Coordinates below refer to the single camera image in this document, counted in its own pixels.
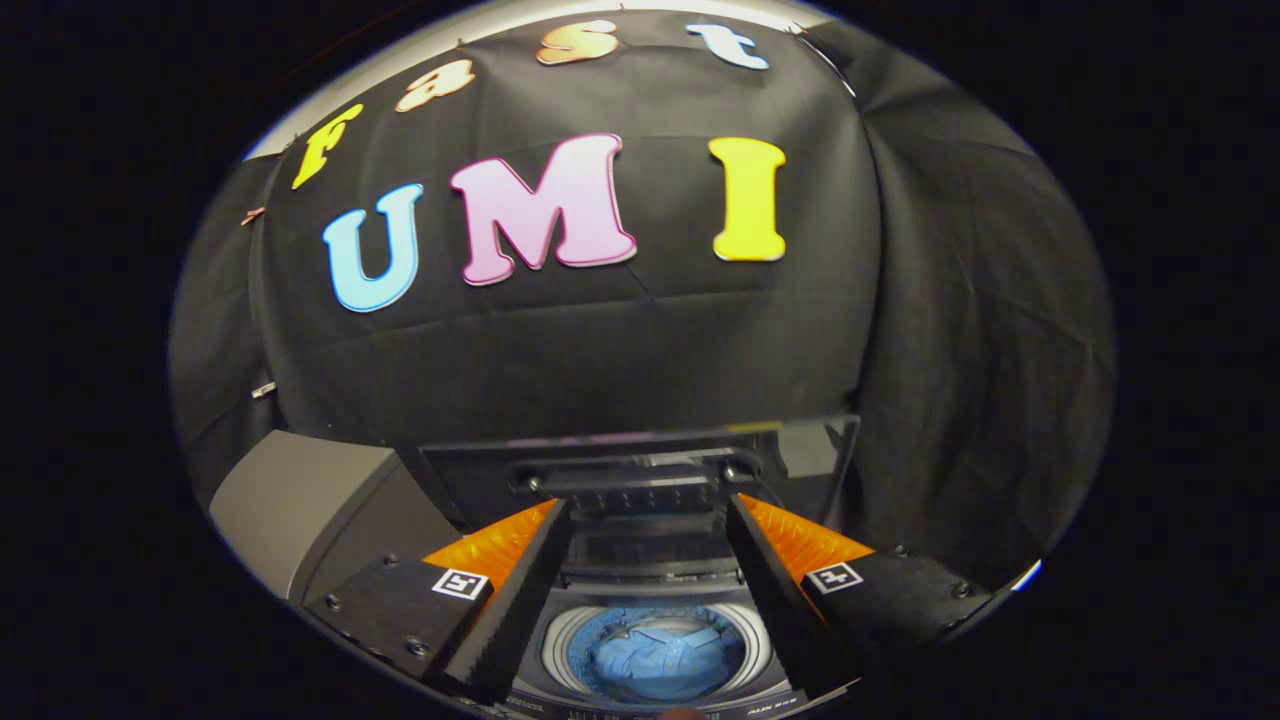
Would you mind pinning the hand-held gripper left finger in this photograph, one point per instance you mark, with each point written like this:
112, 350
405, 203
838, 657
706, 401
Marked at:
530, 610

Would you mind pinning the silver clip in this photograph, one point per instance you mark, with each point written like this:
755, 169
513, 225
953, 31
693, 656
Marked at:
264, 389

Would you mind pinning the black backdrop cloth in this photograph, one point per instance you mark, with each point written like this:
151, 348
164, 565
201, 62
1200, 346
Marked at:
650, 330

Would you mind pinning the copper clip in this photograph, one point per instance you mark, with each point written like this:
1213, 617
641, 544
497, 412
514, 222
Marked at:
253, 216

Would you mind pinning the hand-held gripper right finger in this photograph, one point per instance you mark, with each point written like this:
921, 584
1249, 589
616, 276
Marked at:
775, 600

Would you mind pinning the light blue polo shirt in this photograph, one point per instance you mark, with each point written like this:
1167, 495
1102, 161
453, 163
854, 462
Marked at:
660, 660

